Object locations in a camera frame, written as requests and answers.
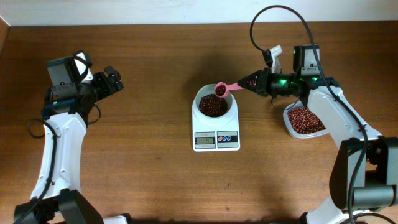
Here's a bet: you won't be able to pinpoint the pink plastic measuring scoop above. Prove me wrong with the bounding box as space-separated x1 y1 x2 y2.
215 82 243 98

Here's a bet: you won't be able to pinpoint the white round bowl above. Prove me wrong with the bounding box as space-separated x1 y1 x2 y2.
192 84 238 124

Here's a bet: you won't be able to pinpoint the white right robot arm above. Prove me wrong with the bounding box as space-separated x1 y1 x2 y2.
238 45 397 223

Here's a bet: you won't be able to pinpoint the red beans in bowl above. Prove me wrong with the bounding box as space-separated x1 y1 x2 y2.
199 94 228 118

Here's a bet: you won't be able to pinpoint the clear container of red beans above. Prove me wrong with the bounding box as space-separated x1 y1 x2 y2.
283 101 328 139

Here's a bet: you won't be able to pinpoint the white digital kitchen scale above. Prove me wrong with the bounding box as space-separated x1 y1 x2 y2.
192 96 241 152

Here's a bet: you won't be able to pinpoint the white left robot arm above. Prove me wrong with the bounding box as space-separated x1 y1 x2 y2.
14 50 132 223

